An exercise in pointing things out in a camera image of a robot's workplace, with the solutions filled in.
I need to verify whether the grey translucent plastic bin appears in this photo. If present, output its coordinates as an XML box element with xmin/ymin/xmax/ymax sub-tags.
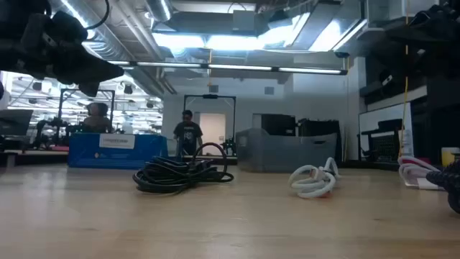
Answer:
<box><xmin>235</xmin><ymin>127</ymin><xmax>339</xmax><ymax>173</ymax></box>

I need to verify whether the black braided cable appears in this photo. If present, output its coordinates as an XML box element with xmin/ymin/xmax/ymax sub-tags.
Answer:
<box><xmin>425</xmin><ymin>160</ymin><xmax>460</xmax><ymax>215</ymax></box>

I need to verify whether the black cabinet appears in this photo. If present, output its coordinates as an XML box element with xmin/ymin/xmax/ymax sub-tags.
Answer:
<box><xmin>260</xmin><ymin>114</ymin><xmax>297</xmax><ymax>137</ymax></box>

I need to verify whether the long ceiling light fixture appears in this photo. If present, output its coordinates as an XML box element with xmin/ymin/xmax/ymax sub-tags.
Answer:
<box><xmin>106</xmin><ymin>60</ymin><xmax>349</xmax><ymax>76</ymax></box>

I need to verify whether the seated person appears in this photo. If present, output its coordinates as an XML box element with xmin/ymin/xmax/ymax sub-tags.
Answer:
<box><xmin>83</xmin><ymin>101</ymin><xmax>114</xmax><ymax>134</ymax></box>

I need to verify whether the white board panel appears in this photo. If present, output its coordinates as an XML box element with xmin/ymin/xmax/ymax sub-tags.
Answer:
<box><xmin>358</xmin><ymin>101</ymin><xmax>415</xmax><ymax>158</ymax></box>

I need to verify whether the black wire cart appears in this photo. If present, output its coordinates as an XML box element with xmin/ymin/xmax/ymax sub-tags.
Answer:
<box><xmin>356</xmin><ymin>118</ymin><xmax>404</xmax><ymax>163</ymax></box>

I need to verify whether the standing person in distance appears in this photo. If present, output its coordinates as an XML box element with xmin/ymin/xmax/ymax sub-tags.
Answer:
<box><xmin>172</xmin><ymin>109</ymin><xmax>204</xmax><ymax>158</ymax></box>

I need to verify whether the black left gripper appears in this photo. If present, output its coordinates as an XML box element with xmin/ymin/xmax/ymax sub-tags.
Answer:
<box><xmin>20</xmin><ymin>10</ymin><xmax>125</xmax><ymax>98</ymax></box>

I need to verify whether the white and pink cable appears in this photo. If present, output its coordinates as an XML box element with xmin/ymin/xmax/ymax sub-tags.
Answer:
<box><xmin>397</xmin><ymin>155</ymin><xmax>445</xmax><ymax>191</ymax></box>

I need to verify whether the black metal frame rig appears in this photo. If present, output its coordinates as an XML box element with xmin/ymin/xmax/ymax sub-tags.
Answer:
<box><xmin>183</xmin><ymin>94</ymin><xmax>237</xmax><ymax>156</ymax></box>
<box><xmin>57</xmin><ymin>88</ymin><xmax>116</xmax><ymax>145</ymax></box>

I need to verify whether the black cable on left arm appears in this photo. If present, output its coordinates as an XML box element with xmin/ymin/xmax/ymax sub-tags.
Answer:
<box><xmin>83</xmin><ymin>0</ymin><xmax>111</xmax><ymax>31</ymax></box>

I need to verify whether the yellow cup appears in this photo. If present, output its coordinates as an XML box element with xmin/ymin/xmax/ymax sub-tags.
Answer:
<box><xmin>441</xmin><ymin>147</ymin><xmax>460</xmax><ymax>168</ymax></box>

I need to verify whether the black cable bundle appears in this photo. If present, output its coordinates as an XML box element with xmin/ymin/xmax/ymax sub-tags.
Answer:
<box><xmin>132</xmin><ymin>142</ymin><xmax>235</xmax><ymax>196</ymax></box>

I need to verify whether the black computer monitor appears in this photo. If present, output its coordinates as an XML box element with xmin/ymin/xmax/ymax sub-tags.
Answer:
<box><xmin>0</xmin><ymin>109</ymin><xmax>35</xmax><ymax>137</ymax></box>

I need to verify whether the blue cardboard box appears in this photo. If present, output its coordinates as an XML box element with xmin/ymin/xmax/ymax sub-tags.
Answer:
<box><xmin>68</xmin><ymin>132</ymin><xmax>169</xmax><ymax>171</ymax></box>

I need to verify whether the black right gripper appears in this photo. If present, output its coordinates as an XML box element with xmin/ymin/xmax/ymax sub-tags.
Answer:
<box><xmin>386</xmin><ymin>3</ymin><xmax>460</xmax><ymax>47</ymax></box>

